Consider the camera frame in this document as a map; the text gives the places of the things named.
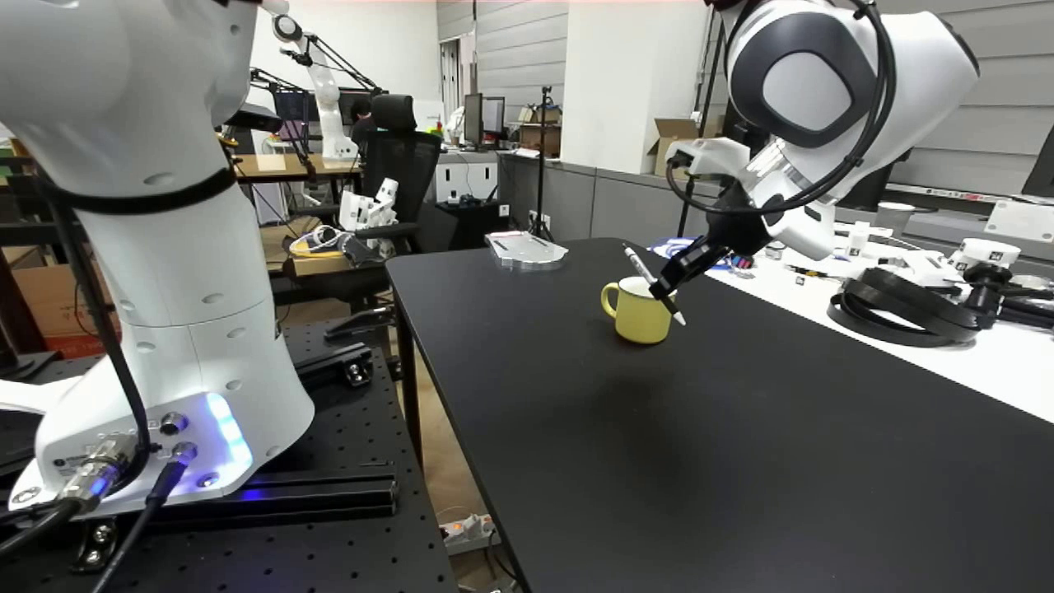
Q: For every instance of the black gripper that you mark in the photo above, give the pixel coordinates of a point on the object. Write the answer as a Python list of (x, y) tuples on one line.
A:
[(738, 232)]

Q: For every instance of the black and silver pen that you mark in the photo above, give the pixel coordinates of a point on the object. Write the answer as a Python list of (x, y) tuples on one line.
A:
[(640, 264)]

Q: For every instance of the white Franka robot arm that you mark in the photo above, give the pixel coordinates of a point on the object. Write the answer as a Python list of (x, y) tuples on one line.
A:
[(166, 276)]

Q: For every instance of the yellow ceramic cup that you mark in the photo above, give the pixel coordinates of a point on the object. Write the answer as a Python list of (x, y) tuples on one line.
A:
[(638, 316)]

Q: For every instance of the blue packet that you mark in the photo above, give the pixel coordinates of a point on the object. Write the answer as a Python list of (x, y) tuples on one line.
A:
[(672, 248)]

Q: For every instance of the grey low cabinet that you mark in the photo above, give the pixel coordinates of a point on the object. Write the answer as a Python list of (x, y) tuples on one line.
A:
[(593, 204)]

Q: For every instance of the open cardboard carton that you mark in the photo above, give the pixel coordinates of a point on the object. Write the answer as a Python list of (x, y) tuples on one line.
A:
[(670, 142)]

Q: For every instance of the black tripod pole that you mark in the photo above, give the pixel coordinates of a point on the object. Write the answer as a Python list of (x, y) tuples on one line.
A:
[(546, 167)]

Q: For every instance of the white papers pile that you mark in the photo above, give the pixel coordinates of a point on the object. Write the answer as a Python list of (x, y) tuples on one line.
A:
[(869, 252)]

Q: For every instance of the black box device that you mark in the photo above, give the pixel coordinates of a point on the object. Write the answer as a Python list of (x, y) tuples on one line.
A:
[(869, 189)]

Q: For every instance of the black table leg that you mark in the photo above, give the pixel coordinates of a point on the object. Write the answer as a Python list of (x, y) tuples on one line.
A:
[(406, 373)]

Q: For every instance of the black office chair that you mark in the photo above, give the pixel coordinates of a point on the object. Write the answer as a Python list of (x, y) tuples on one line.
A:
[(400, 175)]

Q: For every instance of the white power adapter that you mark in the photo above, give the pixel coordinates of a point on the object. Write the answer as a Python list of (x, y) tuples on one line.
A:
[(990, 252)]

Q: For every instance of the wooden desk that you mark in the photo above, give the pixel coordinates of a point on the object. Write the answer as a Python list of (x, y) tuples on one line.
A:
[(292, 167)]

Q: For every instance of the black perforated breadboard base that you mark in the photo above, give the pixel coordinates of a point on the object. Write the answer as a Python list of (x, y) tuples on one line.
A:
[(330, 550)]

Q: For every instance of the brown cardboard box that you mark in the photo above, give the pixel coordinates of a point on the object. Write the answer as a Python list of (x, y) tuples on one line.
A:
[(50, 301)]

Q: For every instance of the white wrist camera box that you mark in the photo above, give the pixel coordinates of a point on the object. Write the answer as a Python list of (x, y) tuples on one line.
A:
[(713, 159)]

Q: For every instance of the black aluminium rail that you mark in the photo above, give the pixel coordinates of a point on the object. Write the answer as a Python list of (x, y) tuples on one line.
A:
[(319, 495)]

